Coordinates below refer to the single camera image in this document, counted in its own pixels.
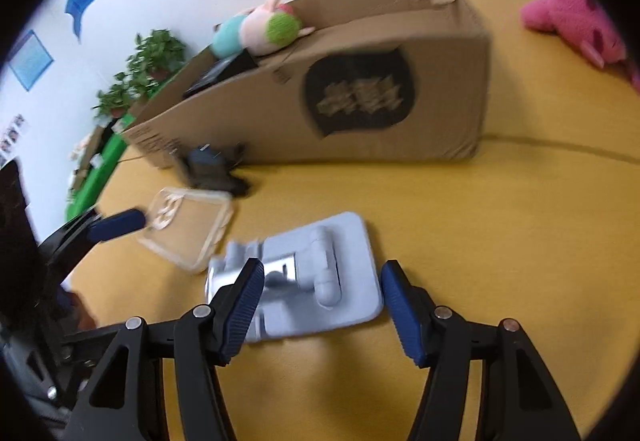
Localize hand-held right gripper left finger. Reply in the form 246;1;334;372
62;257;266;441

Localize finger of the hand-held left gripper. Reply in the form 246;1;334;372
42;207;147;272

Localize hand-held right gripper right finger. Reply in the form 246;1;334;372
381;260;583;441

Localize grey folding phone stand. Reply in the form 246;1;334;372
205;212;385;344

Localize clear plastic container lid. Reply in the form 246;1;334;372
136;187;235;274

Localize large cardboard box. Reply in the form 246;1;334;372
120;0;493;170

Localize wooden desktop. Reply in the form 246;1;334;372
62;0;640;441

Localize black gadget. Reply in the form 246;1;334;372
172;143;251;196

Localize potted green plant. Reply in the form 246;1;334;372
92;73;151;119
125;29;188;86

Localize black product box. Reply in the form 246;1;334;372
182;52;261;99

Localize teal and pink plush toy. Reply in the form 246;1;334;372
210;0;317;59

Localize small wall photos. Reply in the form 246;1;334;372
0;115;26;162

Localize blue square wall poster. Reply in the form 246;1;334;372
7;30;55;92

